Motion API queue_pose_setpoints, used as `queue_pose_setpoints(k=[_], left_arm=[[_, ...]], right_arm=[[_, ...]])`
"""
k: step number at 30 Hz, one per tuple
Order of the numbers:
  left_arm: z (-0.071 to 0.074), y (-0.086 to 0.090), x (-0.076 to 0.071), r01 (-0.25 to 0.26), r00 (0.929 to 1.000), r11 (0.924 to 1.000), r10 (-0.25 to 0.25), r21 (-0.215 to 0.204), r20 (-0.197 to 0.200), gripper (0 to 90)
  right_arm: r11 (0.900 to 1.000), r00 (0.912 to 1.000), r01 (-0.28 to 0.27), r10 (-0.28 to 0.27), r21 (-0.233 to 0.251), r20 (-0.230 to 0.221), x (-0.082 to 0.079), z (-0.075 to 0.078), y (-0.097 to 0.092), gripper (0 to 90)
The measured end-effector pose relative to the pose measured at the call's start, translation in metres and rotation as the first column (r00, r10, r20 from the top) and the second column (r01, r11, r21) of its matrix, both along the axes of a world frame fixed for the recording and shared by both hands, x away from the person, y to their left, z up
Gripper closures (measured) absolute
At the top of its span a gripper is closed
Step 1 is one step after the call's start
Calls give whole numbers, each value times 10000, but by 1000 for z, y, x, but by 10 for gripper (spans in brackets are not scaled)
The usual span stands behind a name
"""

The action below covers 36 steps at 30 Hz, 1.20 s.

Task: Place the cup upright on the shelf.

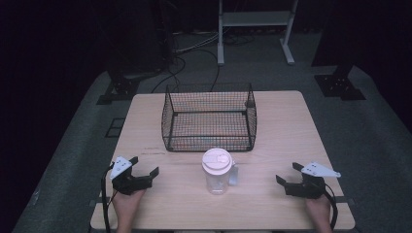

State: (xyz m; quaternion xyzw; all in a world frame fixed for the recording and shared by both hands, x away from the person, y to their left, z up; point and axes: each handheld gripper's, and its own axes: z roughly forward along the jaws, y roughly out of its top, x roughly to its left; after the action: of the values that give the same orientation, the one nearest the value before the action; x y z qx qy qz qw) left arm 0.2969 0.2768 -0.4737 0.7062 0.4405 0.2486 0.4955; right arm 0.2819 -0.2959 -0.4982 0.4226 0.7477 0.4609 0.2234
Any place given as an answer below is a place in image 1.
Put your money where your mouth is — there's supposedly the clear cup with white lid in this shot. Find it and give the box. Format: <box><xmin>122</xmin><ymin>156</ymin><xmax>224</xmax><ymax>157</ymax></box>
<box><xmin>201</xmin><ymin>148</ymin><xmax>239</xmax><ymax>196</ymax></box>

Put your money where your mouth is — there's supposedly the person's left hand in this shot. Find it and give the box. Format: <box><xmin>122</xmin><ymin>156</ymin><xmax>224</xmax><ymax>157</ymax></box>
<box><xmin>112</xmin><ymin>188</ymin><xmax>147</xmax><ymax>224</ymax></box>

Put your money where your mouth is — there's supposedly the white metal stand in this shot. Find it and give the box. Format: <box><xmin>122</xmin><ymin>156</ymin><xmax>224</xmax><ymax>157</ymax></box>
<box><xmin>217</xmin><ymin>0</ymin><xmax>299</xmax><ymax>67</ymax></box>

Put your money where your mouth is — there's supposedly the black stand base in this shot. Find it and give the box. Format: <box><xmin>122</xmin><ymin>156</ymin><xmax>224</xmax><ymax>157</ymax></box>
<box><xmin>95</xmin><ymin>62</ymin><xmax>141</xmax><ymax>106</ymax></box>
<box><xmin>313</xmin><ymin>62</ymin><xmax>367</xmax><ymax>101</ymax></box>

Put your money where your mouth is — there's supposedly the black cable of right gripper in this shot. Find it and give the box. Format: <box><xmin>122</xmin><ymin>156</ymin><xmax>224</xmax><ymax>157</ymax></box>
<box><xmin>323</xmin><ymin>183</ymin><xmax>339</xmax><ymax>231</ymax></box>

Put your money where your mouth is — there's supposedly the black floor cable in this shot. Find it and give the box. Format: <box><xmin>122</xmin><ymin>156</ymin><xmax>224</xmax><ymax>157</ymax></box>
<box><xmin>150</xmin><ymin>48</ymin><xmax>222</xmax><ymax>94</ymax></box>

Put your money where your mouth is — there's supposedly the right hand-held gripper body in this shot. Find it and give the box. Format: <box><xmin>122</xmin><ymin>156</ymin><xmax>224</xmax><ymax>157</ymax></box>
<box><xmin>284</xmin><ymin>161</ymin><xmax>342</xmax><ymax>200</ymax></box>

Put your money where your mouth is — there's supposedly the black wire mesh basket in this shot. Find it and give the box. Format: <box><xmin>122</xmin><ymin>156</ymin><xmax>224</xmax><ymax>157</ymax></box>
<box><xmin>160</xmin><ymin>82</ymin><xmax>258</xmax><ymax>153</ymax></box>

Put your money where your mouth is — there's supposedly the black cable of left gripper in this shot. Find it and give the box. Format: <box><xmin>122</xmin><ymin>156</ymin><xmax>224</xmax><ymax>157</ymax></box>
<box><xmin>100</xmin><ymin>162</ymin><xmax>119</xmax><ymax>233</ymax></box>

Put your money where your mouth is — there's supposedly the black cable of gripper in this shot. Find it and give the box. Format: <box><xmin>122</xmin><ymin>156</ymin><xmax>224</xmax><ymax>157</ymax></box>
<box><xmin>100</xmin><ymin>162</ymin><xmax>119</xmax><ymax>233</ymax></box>
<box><xmin>323</xmin><ymin>183</ymin><xmax>339</xmax><ymax>231</ymax></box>

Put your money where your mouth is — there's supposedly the person's right hand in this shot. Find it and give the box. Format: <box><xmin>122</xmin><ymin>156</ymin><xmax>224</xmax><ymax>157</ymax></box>
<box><xmin>304</xmin><ymin>194</ymin><xmax>332</xmax><ymax>227</ymax></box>

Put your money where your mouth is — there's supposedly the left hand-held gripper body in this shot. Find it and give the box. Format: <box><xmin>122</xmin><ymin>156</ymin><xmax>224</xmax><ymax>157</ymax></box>
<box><xmin>109</xmin><ymin>155</ymin><xmax>154</xmax><ymax>196</ymax></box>

